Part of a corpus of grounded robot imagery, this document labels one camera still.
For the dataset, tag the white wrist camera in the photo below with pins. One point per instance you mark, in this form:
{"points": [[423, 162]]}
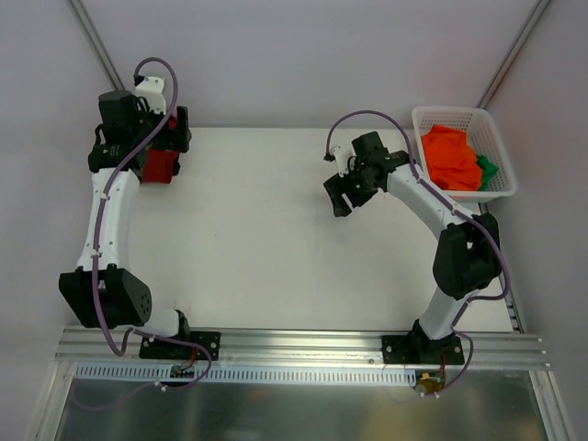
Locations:
{"points": [[342, 156], [151, 88]]}

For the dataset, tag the white plastic basket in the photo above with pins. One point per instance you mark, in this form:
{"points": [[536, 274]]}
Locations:
{"points": [[482, 136]]}

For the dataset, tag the aluminium corner post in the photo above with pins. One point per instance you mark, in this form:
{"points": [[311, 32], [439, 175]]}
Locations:
{"points": [[529, 26], [95, 43]]}

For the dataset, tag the aluminium left corner post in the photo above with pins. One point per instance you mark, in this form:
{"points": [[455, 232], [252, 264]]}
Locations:
{"points": [[95, 43]]}

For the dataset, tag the orange t shirt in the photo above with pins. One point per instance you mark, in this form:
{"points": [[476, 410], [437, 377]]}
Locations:
{"points": [[451, 163]]}

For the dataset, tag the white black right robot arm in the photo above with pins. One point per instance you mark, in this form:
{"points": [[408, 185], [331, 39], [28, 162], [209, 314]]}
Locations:
{"points": [[466, 260]]}

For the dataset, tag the aluminium right corner post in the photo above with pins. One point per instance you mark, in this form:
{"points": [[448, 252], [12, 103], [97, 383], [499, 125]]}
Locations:
{"points": [[529, 26]]}

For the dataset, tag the white slotted cable duct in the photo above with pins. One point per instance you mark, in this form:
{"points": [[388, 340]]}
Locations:
{"points": [[398, 377]]}

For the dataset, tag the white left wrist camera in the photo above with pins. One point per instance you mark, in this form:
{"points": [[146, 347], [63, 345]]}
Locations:
{"points": [[151, 88]]}

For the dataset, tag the green t shirt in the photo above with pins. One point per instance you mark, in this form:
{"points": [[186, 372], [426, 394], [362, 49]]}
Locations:
{"points": [[488, 171]]}

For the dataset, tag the aluminium front mounting rail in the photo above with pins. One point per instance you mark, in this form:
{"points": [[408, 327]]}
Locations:
{"points": [[326, 349]]}

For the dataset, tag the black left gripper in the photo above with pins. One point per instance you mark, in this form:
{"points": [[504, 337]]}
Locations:
{"points": [[181, 130]]}

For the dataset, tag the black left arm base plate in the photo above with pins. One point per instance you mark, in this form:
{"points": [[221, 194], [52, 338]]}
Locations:
{"points": [[158, 349]]}

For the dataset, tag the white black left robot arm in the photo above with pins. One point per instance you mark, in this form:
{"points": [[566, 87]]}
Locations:
{"points": [[101, 291]]}

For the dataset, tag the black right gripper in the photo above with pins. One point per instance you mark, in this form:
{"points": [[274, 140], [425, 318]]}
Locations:
{"points": [[345, 186]]}

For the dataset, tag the dark red t shirt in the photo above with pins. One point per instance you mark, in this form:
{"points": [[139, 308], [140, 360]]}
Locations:
{"points": [[162, 160]]}

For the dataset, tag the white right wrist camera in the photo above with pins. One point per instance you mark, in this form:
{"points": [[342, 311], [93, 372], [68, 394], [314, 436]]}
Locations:
{"points": [[342, 156]]}

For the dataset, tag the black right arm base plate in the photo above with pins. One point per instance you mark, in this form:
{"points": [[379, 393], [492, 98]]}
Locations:
{"points": [[413, 350]]}

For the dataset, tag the aluminium right table rail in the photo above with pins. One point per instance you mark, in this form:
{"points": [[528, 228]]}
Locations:
{"points": [[509, 300]]}

